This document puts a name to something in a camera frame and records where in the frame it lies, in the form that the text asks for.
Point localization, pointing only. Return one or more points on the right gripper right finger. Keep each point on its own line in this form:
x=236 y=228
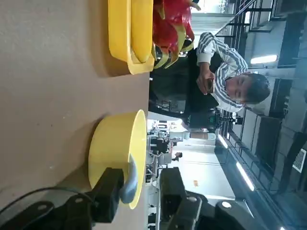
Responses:
x=172 y=196

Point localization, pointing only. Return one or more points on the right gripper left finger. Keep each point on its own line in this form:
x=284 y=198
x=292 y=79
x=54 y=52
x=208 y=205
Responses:
x=108 y=196

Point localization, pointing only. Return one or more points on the light blue plastic spoon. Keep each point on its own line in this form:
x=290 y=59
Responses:
x=132 y=187

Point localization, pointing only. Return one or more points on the yellow bowl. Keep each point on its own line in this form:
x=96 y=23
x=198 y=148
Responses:
x=112 y=143

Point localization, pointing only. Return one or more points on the pink dragon fruit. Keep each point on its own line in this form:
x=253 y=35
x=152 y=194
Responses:
x=168 y=31

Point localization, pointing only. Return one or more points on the yellow plastic tray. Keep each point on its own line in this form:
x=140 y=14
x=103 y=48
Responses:
x=120 y=28

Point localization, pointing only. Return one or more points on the person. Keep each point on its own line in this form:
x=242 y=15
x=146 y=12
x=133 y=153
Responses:
x=251 y=91
x=177 y=155

